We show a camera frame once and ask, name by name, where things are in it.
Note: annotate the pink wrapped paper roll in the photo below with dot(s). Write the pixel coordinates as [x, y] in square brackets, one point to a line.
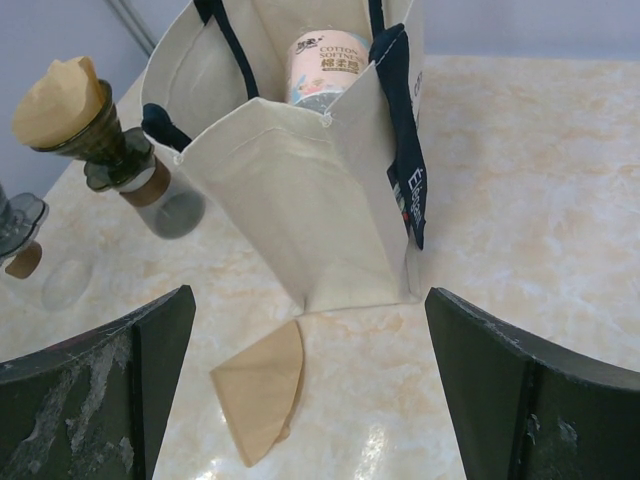
[322, 65]

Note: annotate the grey glass server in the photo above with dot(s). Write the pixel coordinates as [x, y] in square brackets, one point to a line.
[166, 202]

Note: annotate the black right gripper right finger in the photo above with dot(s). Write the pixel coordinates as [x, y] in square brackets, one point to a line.
[524, 407]

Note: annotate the olive green coffee dripper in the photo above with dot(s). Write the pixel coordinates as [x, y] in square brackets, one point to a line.
[112, 157]

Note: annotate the cream floral canvas tote bag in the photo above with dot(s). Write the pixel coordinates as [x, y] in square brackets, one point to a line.
[334, 201]

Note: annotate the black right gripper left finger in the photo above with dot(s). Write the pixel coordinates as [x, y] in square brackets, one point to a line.
[96, 406]

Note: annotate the clear glass carafe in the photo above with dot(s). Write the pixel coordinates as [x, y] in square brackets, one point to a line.
[48, 277]

